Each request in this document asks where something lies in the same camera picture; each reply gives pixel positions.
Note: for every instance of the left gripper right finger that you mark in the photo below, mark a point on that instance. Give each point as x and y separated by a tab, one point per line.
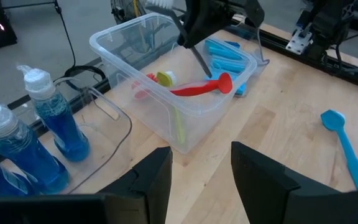
259	193

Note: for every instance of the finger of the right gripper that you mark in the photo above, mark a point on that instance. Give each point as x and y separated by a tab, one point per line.
207	18

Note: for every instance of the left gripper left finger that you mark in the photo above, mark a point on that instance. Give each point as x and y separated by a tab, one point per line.
148	193

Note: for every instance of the grey dish brush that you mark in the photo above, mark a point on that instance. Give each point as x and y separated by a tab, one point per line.
202	62

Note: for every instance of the red suction cup dish brush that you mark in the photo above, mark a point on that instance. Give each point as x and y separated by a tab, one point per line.
197	89

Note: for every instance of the green dish brush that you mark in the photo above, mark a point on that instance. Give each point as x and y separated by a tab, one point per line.
165	79

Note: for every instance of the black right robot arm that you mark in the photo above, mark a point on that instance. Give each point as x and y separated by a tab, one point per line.
325	25

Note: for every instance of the clear plastic storage box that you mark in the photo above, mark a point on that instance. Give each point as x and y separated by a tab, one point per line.
154	109

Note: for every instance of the blue dish brush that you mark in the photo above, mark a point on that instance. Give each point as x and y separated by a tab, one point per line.
332	119

